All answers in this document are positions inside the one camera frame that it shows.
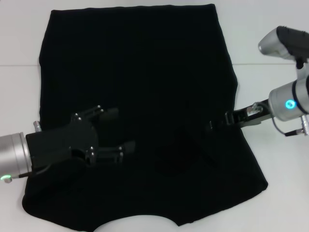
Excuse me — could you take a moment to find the right gripper cable with connector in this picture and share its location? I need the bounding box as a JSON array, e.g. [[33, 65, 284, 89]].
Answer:
[[246, 102, 309, 137]]

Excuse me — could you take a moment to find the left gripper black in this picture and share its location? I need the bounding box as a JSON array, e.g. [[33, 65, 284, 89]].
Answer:
[[25, 105, 136, 172]]

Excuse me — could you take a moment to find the black shirt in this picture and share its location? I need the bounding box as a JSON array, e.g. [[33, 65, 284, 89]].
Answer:
[[21, 3, 269, 228]]

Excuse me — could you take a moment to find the left gripper cable with connector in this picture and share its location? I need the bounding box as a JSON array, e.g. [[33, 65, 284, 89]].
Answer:
[[17, 120, 53, 179]]

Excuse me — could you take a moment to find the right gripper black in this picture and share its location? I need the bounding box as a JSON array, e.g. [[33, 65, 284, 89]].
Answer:
[[205, 98, 276, 133]]

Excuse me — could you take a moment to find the gripper cable with connector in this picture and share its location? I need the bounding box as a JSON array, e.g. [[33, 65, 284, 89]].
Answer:
[[246, 102, 309, 137], [17, 120, 53, 179]]

